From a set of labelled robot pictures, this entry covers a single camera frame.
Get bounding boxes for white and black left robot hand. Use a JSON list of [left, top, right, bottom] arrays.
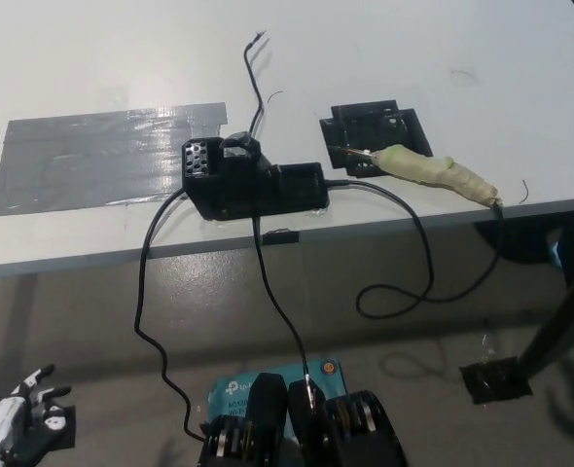
[[0, 364, 72, 461]]

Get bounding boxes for soldering iron with green taped handle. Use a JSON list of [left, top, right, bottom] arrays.
[[326, 143, 506, 209]]

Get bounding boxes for black soldering station base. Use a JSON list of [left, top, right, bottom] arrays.
[[180, 129, 330, 223]]

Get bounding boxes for black stand leg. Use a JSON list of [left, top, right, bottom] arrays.
[[518, 208, 574, 380]]

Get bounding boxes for teal tp-link box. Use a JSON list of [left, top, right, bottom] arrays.
[[206, 357, 351, 439]]

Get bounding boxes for small black tape strip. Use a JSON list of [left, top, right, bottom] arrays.
[[262, 230, 302, 246]]

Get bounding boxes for black table support frame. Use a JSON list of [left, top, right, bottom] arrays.
[[474, 219, 560, 267]]

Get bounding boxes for long wavy black power cable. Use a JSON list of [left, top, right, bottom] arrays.
[[133, 189, 210, 444]]

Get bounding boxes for black soldering iron cable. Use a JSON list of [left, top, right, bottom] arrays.
[[324, 178, 507, 320]]

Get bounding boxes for grey duct tape patch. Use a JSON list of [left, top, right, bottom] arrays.
[[0, 100, 230, 220]]

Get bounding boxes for black cable with silver plug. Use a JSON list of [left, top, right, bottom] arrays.
[[251, 213, 317, 414]]

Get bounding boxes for thin black wire with frayed end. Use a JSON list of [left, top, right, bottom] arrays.
[[241, 28, 269, 135]]

